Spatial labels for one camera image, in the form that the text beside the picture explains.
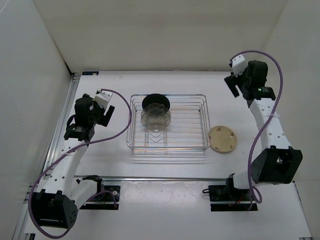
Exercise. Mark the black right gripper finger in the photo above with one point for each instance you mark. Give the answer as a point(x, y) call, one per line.
point(231, 81)
point(236, 90)

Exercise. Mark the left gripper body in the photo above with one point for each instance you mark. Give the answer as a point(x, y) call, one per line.
point(98, 113)

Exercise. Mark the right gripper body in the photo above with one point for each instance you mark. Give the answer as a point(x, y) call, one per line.
point(242, 81)

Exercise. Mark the black round plate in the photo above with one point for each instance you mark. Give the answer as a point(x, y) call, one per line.
point(156, 98)

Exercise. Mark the clear glass plate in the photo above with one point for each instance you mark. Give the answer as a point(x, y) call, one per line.
point(155, 129)
point(155, 115)

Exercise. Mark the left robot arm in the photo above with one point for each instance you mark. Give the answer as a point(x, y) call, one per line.
point(57, 203)

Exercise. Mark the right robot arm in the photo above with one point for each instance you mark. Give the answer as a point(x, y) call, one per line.
point(272, 159)

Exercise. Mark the beige ceramic plate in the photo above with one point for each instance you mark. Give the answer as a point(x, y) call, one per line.
point(222, 139)

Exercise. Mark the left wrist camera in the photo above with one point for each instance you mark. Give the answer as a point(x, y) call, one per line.
point(102, 98)

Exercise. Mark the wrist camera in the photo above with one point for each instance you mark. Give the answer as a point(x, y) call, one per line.
point(102, 98)
point(238, 64)

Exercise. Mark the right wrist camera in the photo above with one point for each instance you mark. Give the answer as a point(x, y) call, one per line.
point(238, 64)

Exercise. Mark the chrome wire dish rack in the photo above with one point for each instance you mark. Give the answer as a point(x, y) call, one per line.
point(187, 131)

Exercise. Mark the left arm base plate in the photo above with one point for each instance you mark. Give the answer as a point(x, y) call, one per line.
point(108, 199)

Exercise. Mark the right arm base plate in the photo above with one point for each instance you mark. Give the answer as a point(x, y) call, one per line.
point(223, 199)

